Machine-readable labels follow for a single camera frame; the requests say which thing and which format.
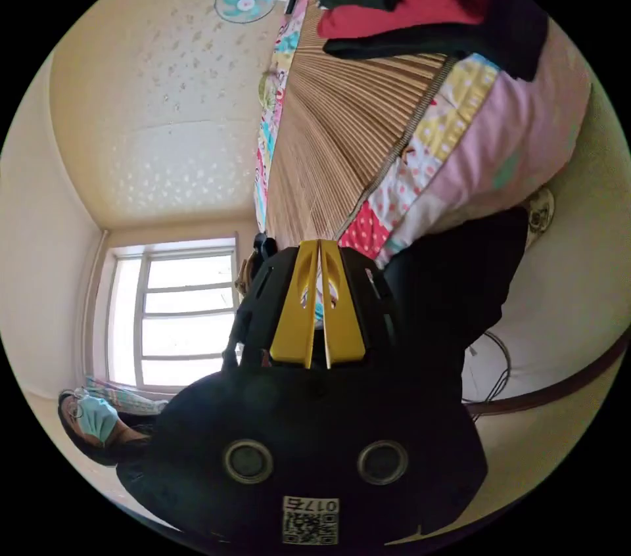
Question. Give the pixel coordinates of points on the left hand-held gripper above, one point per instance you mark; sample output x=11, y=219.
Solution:
x=265, y=246

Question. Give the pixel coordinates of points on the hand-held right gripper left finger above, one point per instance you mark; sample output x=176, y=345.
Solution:
x=296, y=319

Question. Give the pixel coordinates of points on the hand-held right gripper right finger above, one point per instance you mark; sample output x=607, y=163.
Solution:
x=340, y=324

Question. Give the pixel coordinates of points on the window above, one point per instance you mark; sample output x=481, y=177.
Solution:
x=187, y=314

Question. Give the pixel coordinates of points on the person's body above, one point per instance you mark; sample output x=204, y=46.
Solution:
x=98, y=423

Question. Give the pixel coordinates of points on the wall fan with turquoise blades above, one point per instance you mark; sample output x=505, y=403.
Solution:
x=245, y=1

